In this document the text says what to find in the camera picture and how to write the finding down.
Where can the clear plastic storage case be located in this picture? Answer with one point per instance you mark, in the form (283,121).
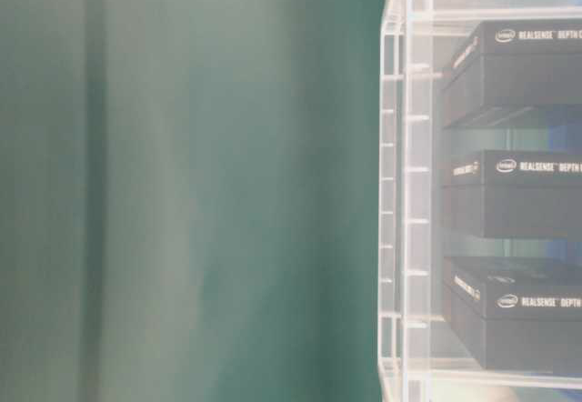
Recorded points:
(419,356)

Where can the blue liner inside case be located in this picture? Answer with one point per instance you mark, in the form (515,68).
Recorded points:
(566,248)

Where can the black realsense box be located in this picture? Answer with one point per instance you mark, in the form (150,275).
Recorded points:
(515,313)
(515,73)
(513,194)

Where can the green table cloth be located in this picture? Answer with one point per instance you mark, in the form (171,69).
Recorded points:
(189,200)

